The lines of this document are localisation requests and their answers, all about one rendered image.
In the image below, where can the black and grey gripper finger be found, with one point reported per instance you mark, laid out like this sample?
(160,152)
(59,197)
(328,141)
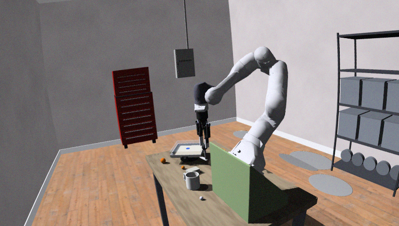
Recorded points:
(199,133)
(206,130)

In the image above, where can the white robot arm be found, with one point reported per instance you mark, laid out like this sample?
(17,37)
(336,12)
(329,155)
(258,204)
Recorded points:
(250,148)

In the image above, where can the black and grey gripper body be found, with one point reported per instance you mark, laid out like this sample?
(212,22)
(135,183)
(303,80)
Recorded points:
(202,117)

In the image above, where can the white mug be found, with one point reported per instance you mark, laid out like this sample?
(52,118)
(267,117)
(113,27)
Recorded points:
(192,180)

